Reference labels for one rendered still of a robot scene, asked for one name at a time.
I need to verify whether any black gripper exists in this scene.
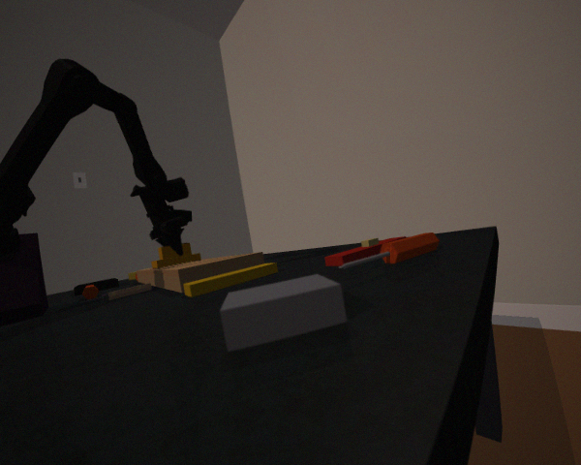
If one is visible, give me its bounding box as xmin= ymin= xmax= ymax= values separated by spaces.
xmin=146 ymin=202 xmax=188 ymax=256

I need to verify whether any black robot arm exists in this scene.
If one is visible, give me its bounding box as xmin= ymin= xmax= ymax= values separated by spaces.
xmin=0 ymin=58 xmax=189 ymax=261

